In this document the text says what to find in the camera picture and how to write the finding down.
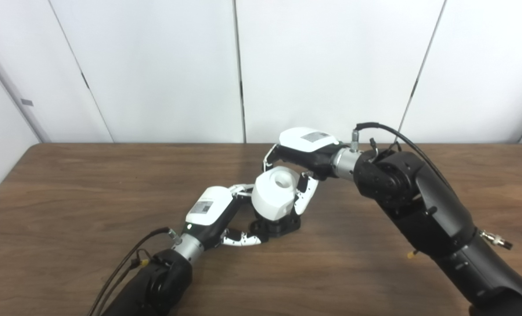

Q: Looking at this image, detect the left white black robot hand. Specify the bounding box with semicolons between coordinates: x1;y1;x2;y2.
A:
183;183;270;253

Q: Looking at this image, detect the round white piece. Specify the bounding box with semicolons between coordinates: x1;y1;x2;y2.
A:
251;166;301;221

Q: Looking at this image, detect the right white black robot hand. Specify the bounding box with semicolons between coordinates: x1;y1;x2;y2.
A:
262;127;345;216

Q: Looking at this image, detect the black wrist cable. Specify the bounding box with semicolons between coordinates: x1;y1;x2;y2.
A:
351;122;454;191
87;227;182;316

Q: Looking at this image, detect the black flanged holder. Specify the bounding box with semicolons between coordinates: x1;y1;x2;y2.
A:
248;206;302;243

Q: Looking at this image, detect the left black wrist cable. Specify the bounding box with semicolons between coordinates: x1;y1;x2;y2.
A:
87;227;182;316

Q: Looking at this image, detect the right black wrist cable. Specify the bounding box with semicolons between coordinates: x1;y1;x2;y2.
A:
351;122;454;191

